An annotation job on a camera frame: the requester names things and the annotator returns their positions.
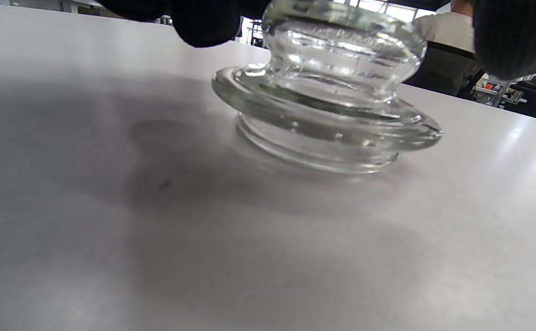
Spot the person's left hand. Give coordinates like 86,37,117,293
98,0,536,81

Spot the clear glass jar lid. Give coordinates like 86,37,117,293
211,0,443,174

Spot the black office chair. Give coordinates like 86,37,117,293
403,40,487,99

